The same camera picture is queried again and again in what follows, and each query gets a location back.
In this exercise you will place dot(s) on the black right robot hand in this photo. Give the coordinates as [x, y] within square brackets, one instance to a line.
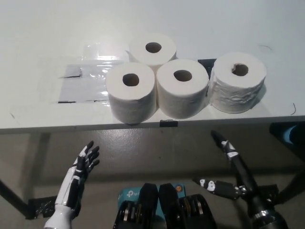
[245, 181]

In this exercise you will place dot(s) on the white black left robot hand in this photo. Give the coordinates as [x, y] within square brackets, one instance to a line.
[71, 188]

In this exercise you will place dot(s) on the wrinkled white toilet paper roll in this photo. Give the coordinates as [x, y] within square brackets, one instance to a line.
[238, 93]

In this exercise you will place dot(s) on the smooth white toilet paper roll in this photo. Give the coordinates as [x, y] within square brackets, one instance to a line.
[181, 100]
[143, 53]
[133, 105]

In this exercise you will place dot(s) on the black floor tape patch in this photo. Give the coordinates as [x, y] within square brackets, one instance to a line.
[41, 206]
[270, 193]

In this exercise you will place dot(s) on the black table leg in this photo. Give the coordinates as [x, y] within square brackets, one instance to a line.
[13, 195]
[294, 184]

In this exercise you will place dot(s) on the teal tp-link box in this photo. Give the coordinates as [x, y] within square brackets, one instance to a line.
[128, 193]

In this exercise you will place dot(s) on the small black tape strip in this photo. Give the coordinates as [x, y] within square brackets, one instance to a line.
[168, 123]

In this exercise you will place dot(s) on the clear grey taped plastic sheet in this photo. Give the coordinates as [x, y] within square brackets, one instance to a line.
[81, 90]

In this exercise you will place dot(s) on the large black tape patch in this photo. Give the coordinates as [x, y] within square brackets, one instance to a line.
[206, 62]

